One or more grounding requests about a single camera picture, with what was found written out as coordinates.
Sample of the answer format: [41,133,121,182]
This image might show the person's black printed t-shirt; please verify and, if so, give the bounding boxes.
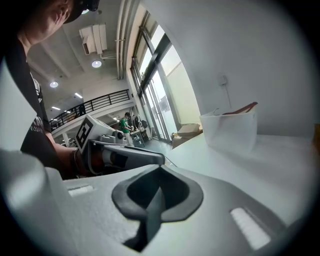
[4,39,63,176]

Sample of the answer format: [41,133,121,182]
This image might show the translucent plastic container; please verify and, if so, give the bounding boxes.
[199,109,259,154]

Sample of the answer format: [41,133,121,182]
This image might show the black balcony railing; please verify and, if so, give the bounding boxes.
[48,89,131,132]

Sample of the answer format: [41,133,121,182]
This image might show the black head-worn camera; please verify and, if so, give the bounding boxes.
[80,0,101,15]

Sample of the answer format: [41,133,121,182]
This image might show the thin wrist bracelet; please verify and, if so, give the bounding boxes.
[71,147,79,174]

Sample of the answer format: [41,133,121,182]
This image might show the person's left forearm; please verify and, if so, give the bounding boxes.
[52,142,85,180]

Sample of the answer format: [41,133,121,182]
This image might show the black-framed glass doors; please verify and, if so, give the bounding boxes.
[130,11,201,145]

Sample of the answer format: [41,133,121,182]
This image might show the cluttered work table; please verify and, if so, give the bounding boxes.
[129,119,152,148]

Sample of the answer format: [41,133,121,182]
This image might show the brown object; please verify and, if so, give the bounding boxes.
[310,123,320,157]

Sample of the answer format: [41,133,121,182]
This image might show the white ceiling pipes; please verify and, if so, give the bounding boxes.
[114,0,133,81]

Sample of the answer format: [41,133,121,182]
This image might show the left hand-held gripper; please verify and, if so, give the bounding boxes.
[74,113,166,176]

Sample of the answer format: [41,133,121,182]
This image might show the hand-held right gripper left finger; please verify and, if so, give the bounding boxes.
[42,164,166,256]

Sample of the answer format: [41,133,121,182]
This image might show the white ceiling air duct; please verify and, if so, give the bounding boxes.
[78,23,109,56]

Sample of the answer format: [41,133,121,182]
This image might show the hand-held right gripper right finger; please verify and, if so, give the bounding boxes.
[136,164,289,256]

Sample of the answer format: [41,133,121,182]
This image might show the brown cardboard box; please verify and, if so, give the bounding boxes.
[171,122,204,150]

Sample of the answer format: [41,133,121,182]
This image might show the person's head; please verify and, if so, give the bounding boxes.
[16,0,85,47]

